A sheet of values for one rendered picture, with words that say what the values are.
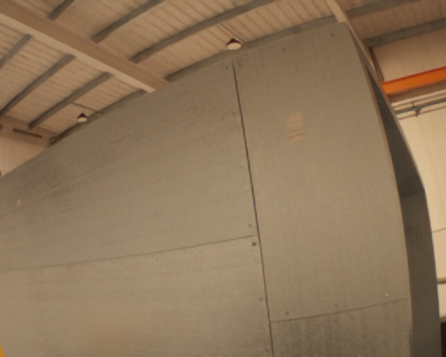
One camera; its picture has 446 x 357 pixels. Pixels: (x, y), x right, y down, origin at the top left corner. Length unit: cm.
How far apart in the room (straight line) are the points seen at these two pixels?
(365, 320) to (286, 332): 23
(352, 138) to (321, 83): 18
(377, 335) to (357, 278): 17
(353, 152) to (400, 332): 50
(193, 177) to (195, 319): 44
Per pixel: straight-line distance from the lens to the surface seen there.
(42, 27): 861
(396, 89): 974
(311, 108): 116
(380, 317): 107
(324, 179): 111
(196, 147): 131
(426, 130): 984
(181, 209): 131
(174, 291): 133
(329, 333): 111
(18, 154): 1300
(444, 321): 557
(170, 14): 896
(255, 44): 1001
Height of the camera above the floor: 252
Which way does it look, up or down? 14 degrees up
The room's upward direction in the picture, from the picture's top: 7 degrees counter-clockwise
